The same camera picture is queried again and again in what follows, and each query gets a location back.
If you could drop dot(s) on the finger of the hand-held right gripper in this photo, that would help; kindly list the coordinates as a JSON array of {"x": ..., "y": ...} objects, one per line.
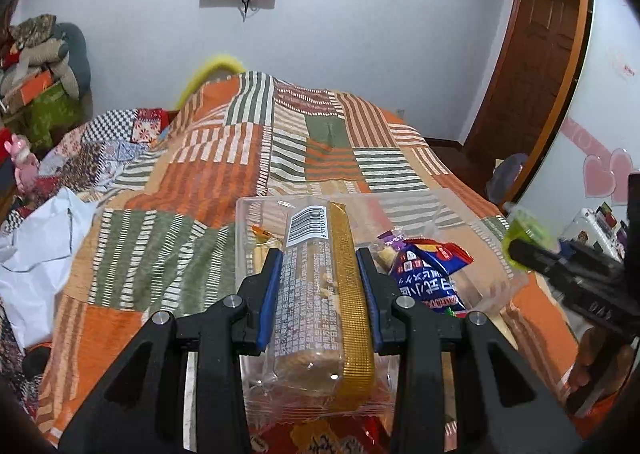
[
  {"x": 590, "y": 258},
  {"x": 535, "y": 256}
]

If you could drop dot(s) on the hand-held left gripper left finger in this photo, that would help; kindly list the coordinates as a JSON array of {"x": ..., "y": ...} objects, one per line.
[{"x": 267, "y": 296}]

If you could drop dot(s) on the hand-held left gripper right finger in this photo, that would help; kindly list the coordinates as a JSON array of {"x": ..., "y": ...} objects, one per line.
[{"x": 369, "y": 296}]

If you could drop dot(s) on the gold-edged clear biscuit packet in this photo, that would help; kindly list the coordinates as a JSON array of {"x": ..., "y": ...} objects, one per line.
[{"x": 310, "y": 294}]

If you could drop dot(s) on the orange-ended biscuit packet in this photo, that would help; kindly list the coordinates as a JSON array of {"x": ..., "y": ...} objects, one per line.
[{"x": 260, "y": 251}]

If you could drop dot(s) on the long purple snack packet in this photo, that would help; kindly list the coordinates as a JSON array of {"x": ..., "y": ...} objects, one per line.
[{"x": 387, "y": 254}]

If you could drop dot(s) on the blue snack bag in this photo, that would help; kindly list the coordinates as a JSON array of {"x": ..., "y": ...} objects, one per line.
[{"x": 425, "y": 279}]

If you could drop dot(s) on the clear plastic container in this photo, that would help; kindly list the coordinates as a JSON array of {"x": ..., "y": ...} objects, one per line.
[{"x": 450, "y": 214}]

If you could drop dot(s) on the person's right hand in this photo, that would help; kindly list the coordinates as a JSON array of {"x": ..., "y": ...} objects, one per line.
[{"x": 577, "y": 376}]

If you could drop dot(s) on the grey plastic bin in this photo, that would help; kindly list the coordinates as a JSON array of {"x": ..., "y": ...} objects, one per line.
[{"x": 505, "y": 177}]

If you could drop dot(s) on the striped orange green patchwork blanket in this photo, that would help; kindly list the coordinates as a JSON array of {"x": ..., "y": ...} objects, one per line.
[{"x": 200, "y": 174}]

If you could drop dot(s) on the red snack bag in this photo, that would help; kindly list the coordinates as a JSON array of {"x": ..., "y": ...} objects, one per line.
[{"x": 320, "y": 441}]

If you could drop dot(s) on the white wardrobe with pink hearts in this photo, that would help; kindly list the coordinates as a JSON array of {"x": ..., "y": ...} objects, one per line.
[{"x": 590, "y": 99}]

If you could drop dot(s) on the small white wardrobe label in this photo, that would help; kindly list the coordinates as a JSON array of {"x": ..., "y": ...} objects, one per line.
[{"x": 628, "y": 70}]

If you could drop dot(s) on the brown wooden door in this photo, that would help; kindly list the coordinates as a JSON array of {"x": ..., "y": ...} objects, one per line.
[{"x": 530, "y": 59}]

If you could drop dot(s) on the checkered patchwork quilt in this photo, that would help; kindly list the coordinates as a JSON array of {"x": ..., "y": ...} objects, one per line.
[{"x": 110, "y": 134}]

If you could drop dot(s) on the white cloth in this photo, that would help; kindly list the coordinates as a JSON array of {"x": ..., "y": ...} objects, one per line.
[{"x": 35, "y": 259}]

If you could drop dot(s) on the pink plush toy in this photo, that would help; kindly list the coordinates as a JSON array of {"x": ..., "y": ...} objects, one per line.
[{"x": 22, "y": 159}]

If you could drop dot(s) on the green gift bag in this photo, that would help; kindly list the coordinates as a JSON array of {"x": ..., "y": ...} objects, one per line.
[{"x": 50, "y": 112}]

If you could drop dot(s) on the teal armchair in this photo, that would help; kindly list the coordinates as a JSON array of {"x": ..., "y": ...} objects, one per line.
[{"x": 80, "y": 54}]

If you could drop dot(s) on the orange cardboard box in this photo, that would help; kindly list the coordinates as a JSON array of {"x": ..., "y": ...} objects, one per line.
[{"x": 32, "y": 87}]

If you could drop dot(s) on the grey plush pillow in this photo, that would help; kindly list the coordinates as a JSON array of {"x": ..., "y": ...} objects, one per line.
[{"x": 45, "y": 54}]

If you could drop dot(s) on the patterned brown cloth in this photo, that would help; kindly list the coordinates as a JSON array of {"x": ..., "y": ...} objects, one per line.
[{"x": 35, "y": 27}]

